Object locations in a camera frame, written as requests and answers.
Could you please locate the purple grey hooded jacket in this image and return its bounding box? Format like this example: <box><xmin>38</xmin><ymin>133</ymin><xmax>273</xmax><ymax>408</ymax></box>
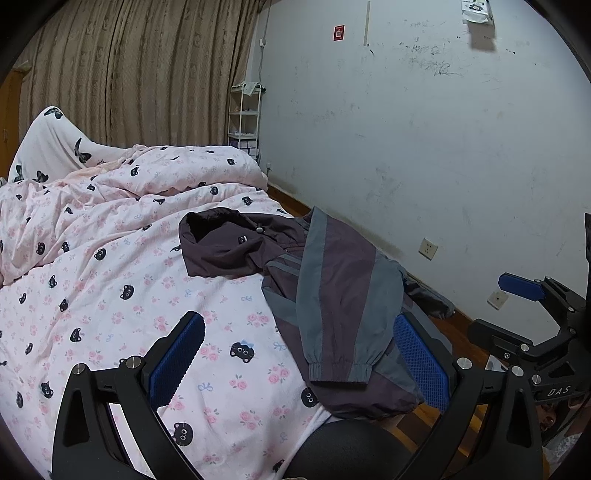
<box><xmin>178</xmin><ymin>205</ymin><xmax>458</xmax><ymax>421</ymax></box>

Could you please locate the white butterfly print pillow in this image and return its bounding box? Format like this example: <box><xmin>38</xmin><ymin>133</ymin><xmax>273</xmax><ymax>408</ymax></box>
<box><xmin>8</xmin><ymin>106</ymin><xmax>134</xmax><ymax>183</ymax></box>

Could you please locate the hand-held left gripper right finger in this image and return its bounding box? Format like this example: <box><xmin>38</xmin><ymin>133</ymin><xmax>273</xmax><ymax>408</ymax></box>
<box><xmin>394</xmin><ymin>312</ymin><xmax>550</xmax><ymax>480</ymax></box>

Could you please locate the white wall cable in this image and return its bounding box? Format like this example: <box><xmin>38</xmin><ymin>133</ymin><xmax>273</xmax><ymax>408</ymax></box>
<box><xmin>256</xmin><ymin>9</ymin><xmax>271</xmax><ymax>88</ymax></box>

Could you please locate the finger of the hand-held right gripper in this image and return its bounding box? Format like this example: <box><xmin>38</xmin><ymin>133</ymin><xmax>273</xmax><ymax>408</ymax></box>
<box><xmin>467</xmin><ymin>318</ymin><xmax>537</xmax><ymax>360</ymax></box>
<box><xmin>499</xmin><ymin>271</ymin><xmax>591</xmax><ymax>329</ymax></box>

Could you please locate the person's black trouser leg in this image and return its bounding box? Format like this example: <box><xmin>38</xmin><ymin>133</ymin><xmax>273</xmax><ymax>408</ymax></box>
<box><xmin>281</xmin><ymin>420</ymin><xmax>416</xmax><ymax>480</ymax></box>

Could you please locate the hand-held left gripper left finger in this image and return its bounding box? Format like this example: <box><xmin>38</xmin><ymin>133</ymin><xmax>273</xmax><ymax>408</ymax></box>
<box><xmin>48</xmin><ymin>311</ymin><xmax>206</xmax><ymax>480</ymax></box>

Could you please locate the white shelf rack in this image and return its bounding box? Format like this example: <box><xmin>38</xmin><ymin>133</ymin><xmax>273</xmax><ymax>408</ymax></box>
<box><xmin>226</xmin><ymin>80</ymin><xmax>265</xmax><ymax>162</ymax></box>

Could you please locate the pink cat print quilt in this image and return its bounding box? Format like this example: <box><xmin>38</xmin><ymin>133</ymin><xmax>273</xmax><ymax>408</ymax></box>
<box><xmin>0</xmin><ymin>144</ymin><xmax>333</xmax><ymax>480</ymax></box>

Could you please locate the beige patterned curtain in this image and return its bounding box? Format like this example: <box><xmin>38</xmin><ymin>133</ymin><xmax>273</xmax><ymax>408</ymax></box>
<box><xmin>11</xmin><ymin>0</ymin><xmax>273</xmax><ymax>148</ymax></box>

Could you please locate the white hanging wall bag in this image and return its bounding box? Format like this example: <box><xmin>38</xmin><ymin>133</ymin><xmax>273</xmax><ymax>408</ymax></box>
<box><xmin>459</xmin><ymin>0</ymin><xmax>497</xmax><ymax>26</ymax></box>

